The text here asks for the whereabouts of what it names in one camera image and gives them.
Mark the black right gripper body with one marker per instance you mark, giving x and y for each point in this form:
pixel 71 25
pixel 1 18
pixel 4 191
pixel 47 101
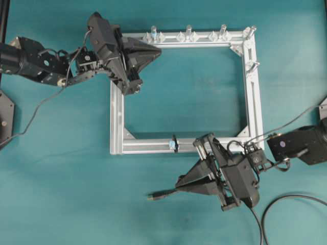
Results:
pixel 209 148

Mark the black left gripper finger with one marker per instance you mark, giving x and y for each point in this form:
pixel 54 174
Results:
pixel 139 60
pixel 133 45

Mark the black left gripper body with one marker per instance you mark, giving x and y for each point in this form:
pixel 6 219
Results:
pixel 127 82

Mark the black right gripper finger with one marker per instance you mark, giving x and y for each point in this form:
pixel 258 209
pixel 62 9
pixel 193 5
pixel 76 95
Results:
pixel 202 169
pixel 203 186

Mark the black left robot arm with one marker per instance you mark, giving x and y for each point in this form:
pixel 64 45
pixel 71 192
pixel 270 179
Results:
pixel 29 59

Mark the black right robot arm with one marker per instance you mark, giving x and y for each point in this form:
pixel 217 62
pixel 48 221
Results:
pixel 307 143

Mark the black zip tie loop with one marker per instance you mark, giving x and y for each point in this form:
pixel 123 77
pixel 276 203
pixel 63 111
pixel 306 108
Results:
pixel 175 144

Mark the blue tape patch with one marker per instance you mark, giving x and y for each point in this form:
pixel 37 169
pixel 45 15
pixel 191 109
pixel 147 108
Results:
pixel 170 145

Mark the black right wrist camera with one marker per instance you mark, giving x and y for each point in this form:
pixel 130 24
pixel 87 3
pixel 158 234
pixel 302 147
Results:
pixel 241 180

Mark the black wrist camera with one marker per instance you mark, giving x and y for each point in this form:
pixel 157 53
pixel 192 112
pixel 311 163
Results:
pixel 241 180
pixel 102 37

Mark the post with blue tape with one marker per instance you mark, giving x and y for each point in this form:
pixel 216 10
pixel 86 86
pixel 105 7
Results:
pixel 154 33

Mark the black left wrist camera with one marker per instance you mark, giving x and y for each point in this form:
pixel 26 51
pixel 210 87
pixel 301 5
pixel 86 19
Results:
pixel 102 37

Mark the clear middle post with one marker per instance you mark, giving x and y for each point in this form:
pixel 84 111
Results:
pixel 188 32

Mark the silver aluminium extrusion frame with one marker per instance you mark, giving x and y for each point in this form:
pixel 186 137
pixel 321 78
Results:
pixel 121 141

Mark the clear right post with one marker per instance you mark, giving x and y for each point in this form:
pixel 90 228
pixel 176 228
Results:
pixel 222 32

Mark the clear side post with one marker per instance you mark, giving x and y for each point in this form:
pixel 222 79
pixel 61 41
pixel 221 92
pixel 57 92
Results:
pixel 251 66

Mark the clear corner post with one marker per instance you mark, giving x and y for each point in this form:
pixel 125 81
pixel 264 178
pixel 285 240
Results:
pixel 250 32

